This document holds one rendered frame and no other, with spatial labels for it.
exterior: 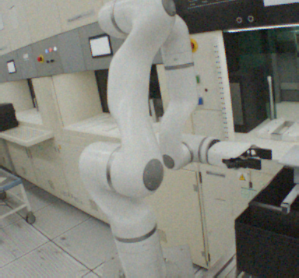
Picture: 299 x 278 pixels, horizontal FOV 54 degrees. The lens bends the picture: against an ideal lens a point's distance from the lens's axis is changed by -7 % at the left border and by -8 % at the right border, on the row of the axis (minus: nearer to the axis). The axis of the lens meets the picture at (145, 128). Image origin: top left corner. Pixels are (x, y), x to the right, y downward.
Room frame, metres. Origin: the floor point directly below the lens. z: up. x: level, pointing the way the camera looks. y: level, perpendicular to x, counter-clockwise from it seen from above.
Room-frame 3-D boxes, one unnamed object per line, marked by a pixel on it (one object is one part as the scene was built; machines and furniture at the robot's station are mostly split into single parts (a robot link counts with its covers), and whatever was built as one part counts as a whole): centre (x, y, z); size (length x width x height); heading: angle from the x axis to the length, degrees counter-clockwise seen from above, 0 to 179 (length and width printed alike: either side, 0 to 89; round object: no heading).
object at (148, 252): (0.70, 0.08, 0.85); 0.19 x 0.19 x 0.18
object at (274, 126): (1.35, -0.67, 0.89); 0.22 x 0.21 x 0.04; 132
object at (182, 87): (0.90, -0.11, 1.17); 0.16 x 0.09 x 0.30; 131
